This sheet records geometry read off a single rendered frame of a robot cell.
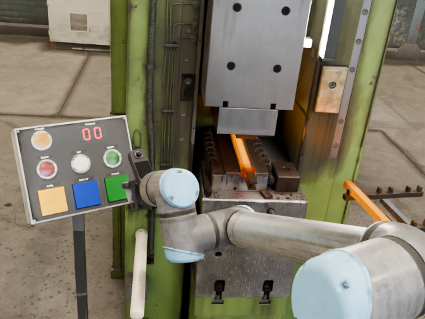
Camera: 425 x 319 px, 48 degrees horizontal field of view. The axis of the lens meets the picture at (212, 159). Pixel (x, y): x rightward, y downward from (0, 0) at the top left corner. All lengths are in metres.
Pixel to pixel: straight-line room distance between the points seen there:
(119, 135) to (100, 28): 5.42
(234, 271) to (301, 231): 0.98
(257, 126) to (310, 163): 0.36
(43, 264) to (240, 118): 1.64
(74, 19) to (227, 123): 5.47
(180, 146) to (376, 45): 0.79
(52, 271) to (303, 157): 1.57
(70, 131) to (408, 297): 1.12
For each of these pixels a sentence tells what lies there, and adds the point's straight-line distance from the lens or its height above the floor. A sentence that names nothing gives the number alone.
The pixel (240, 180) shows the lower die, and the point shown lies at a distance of 1.72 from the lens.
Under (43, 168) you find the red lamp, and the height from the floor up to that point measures 1.09.
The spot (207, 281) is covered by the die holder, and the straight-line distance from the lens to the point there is 1.90.
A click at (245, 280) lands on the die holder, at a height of 0.55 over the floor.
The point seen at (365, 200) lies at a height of 0.98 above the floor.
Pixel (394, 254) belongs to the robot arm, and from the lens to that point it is 0.67.
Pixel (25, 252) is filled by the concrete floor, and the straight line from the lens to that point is 2.99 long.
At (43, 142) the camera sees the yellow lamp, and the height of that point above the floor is 1.16.
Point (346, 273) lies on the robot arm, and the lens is 0.62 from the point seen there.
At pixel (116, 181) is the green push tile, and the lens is 1.53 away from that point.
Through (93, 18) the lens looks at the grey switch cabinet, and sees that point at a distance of 6.92.
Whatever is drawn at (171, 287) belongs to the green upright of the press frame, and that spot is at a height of 0.34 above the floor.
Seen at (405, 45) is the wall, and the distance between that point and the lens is 8.47.
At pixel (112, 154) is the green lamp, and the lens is 1.54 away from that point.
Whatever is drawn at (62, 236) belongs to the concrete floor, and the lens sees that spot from 3.08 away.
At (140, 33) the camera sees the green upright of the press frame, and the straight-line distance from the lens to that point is 1.66.
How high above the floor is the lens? 1.78
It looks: 26 degrees down
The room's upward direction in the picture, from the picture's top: 5 degrees clockwise
